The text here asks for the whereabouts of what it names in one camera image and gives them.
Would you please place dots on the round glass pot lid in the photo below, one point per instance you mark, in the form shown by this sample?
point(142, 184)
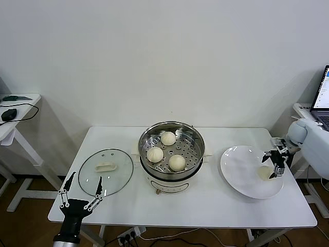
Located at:
point(105, 167)

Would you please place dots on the open grey laptop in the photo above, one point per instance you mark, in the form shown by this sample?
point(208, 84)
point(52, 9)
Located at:
point(321, 90)

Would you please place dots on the white steamed baozi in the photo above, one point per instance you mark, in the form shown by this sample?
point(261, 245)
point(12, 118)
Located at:
point(155, 155)
point(168, 138)
point(176, 162)
point(264, 173)

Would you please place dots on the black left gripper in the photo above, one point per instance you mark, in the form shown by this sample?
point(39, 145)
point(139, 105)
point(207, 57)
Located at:
point(73, 213)

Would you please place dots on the black clamp post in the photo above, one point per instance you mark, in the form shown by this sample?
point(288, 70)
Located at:
point(290, 162)

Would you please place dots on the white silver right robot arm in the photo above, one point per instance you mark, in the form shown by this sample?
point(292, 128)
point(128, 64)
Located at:
point(316, 144)

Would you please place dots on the white round plate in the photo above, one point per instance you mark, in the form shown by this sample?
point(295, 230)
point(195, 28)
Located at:
point(239, 169)

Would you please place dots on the white side desk with mouse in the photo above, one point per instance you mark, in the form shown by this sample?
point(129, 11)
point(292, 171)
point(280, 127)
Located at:
point(20, 113)

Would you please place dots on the white electric cooker pot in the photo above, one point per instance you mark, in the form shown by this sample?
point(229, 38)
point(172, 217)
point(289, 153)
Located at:
point(167, 185)

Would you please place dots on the black computer mouse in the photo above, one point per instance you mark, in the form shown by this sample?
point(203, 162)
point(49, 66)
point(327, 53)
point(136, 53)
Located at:
point(9, 115)

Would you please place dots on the flat dark green object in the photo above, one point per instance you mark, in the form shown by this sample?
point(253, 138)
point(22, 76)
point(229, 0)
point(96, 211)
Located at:
point(11, 98)

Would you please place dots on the stainless steel steamer basket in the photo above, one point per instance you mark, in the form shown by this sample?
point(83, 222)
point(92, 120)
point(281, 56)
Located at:
point(190, 159)

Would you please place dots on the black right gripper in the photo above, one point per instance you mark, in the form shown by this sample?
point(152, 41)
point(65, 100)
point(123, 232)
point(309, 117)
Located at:
point(278, 159)

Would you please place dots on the white power strip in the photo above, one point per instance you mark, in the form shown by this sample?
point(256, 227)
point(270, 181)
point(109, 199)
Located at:
point(131, 234)

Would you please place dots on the white side desk with laptop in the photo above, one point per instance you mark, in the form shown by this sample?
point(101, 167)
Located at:
point(302, 106)

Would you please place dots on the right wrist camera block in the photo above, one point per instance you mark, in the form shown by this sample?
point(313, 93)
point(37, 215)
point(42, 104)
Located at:
point(277, 143)

